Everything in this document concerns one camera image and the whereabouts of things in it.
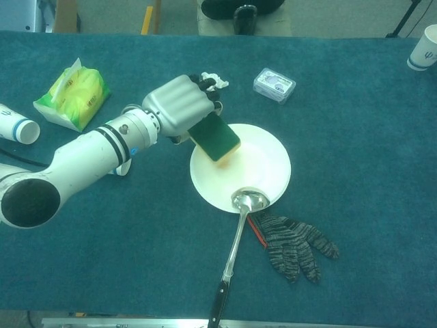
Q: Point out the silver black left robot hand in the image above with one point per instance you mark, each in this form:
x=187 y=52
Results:
x=181 y=102

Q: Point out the green yellow sponge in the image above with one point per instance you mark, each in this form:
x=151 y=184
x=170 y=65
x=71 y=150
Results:
x=215 y=136

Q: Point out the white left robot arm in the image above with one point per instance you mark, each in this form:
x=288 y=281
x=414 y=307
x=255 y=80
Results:
x=85 y=153

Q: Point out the crumpled white tissue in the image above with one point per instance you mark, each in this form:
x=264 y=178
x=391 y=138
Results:
x=219 y=82

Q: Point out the white paper cup blue band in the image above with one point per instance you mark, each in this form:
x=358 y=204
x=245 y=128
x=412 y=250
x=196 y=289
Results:
x=123 y=169
x=423 y=48
x=13 y=124

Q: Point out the yellow bar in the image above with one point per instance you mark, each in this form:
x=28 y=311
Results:
x=147 y=20

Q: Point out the clear plastic box purple label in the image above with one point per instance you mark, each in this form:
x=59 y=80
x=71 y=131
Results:
x=274 y=85

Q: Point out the white round plate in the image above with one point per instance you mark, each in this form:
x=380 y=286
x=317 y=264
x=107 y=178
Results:
x=266 y=164

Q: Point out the yellow-green tissue pack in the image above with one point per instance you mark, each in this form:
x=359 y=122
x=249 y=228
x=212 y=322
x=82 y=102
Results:
x=75 y=95

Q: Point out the brown cardboard box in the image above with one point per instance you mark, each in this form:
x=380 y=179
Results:
x=66 y=17

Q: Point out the grey metal cabinet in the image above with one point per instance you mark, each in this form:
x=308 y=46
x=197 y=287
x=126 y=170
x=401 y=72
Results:
x=37 y=15

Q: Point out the grey striped knit glove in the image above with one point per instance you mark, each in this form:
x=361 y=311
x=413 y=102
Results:
x=293 y=246

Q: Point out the blue felt table cloth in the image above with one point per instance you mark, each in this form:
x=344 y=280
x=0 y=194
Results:
x=358 y=171

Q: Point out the black tripod leg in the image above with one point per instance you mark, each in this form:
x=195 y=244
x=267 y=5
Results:
x=390 y=35

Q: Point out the wooden post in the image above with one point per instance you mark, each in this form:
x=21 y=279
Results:
x=157 y=17

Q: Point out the aluminium frame rail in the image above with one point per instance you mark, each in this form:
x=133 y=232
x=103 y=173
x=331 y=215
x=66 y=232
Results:
x=136 y=323

